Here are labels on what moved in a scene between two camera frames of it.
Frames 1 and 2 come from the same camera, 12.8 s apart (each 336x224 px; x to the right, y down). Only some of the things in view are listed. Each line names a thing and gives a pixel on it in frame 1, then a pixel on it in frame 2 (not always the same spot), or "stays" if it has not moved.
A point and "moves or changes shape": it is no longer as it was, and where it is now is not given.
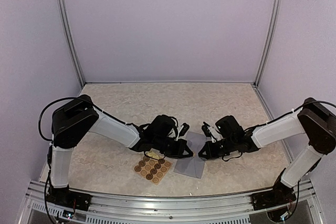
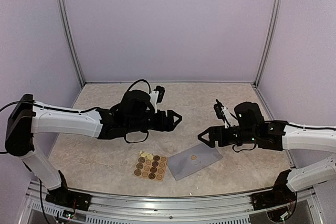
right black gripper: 210,154 -> 214,130
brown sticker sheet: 154,169 moves or changes shape
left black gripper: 178,153 -> 169,126
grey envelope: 192,166 moves or changes shape
